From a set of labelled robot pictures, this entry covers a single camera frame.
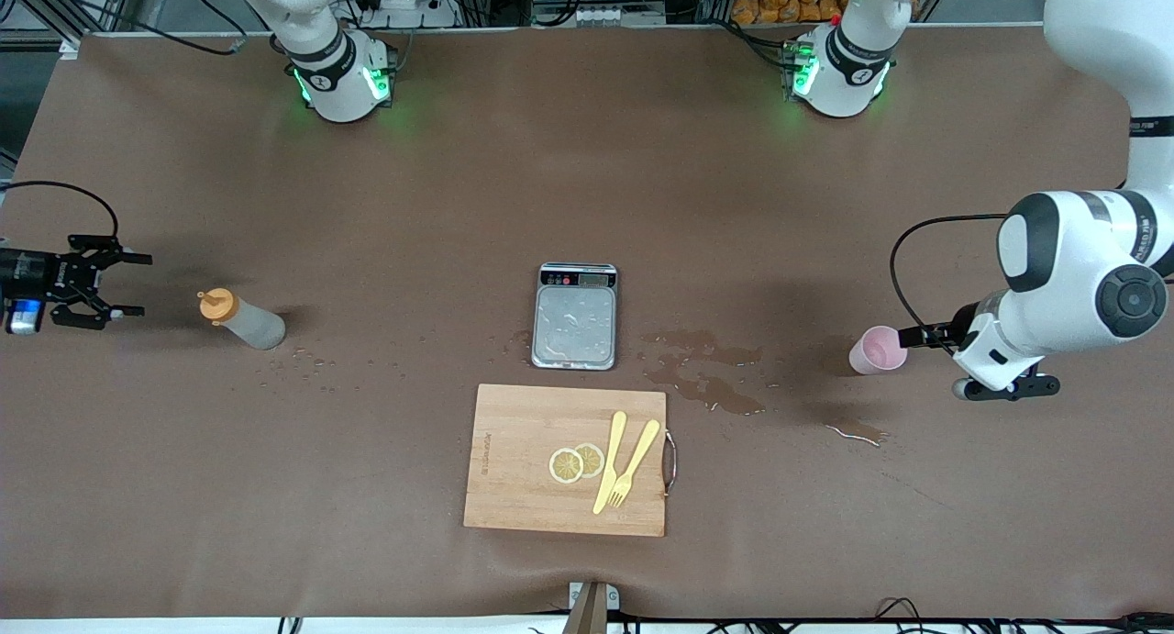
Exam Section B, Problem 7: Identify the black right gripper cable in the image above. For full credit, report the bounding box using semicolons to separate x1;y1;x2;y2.
0;0;250;242

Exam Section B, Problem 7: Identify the white power strip with plugs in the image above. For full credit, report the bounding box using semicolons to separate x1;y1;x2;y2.
353;0;460;29

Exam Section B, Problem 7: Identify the yellow plastic knife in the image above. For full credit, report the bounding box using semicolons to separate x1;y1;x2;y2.
593;411;628;516

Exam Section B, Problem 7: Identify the black cable loop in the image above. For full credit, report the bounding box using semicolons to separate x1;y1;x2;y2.
873;597;929;628

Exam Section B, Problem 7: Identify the silver digital kitchen scale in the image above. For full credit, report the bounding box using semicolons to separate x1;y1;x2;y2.
531;262;619;372

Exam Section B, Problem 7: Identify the pink plastic cup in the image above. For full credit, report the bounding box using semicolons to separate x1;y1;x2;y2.
848;326;909;376

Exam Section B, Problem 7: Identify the grey metal clamp bracket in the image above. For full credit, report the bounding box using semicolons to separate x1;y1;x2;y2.
568;581;621;613

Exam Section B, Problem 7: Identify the yellow plastic fork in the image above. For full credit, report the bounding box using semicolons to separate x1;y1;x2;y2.
608;419;661;508

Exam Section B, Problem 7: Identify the brown camera post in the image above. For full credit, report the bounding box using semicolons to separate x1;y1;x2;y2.
561;583;610;634

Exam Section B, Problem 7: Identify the water puddle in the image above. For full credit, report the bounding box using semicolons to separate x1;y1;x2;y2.
825;419;891;448
642;329;764;367
647;366;767;417

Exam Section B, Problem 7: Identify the translucent sauce bottle orange cap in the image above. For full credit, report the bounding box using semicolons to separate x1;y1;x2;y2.
197;287;287;351

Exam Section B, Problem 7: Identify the black left camera bracket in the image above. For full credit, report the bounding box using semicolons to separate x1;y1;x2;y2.
963;362;1063;403

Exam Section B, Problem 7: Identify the wooden cutting board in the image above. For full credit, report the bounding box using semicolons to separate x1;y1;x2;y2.
463;384;678;538

